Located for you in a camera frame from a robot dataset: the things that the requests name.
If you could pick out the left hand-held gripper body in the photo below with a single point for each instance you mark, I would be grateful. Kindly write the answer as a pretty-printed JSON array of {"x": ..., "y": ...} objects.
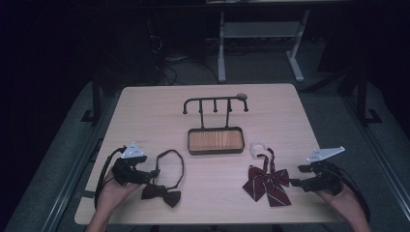
[{"x": 130, "y": 172}]

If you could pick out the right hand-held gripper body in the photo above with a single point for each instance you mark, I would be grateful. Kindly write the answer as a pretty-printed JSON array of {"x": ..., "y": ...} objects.
[{"x": 325, "y": 180}]

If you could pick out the dark brown bow tie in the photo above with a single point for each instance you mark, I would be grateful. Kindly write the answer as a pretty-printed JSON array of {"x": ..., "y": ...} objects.
[{"x": 162, "y": 193}]

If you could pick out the red striped bow tie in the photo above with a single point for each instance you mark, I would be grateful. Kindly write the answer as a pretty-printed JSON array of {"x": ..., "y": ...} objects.
[{"x": 267, "y": 184}]

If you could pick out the black hook rack wooden tray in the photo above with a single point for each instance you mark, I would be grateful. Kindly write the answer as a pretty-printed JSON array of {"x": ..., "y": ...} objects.
[{"x": 215, "y": 141}]

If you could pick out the person's right hand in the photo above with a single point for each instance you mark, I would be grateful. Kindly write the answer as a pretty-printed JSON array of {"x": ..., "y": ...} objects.
[{"x": 343, "y": 203}]

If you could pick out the person's left hand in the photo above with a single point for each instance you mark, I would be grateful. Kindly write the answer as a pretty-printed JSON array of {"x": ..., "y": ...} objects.
[{"x": 112, "y": 196}]

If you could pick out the black metal stand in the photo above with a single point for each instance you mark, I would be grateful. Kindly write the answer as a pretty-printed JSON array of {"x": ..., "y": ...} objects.
[
  {"x": 362, "y": 96},
  {"x": 95, "y": 103}
]

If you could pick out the grey metal rail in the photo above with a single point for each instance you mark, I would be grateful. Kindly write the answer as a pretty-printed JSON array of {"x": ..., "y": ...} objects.
[
  {"x": 380, "y": 161},
  {"x": 72, "y": 174}
]

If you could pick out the white metal desk frame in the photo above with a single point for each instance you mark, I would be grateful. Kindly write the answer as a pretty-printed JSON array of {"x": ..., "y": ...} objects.
[{"x": 257, "y": 29}]

